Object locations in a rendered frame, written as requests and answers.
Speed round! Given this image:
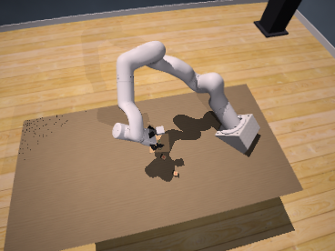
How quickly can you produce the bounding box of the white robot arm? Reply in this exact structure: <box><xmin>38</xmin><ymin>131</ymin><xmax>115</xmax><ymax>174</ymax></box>
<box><xmin>112</xmin><ymin>41</ymin><xmax>246</xmax><ymax>143</ymax></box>

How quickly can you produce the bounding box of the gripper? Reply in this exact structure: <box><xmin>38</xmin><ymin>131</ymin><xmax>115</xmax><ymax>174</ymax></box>
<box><xmin>139</xmin><ymin>125</ymin><xmax>164</xmax><ymax>151</ymax></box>

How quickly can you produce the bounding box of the tan flat mat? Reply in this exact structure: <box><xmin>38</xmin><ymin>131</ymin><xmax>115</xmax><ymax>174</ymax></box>
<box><xmin>149</xmin><ymin>134</ymin><xmax>170</xmax><ymax>153</ymax></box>

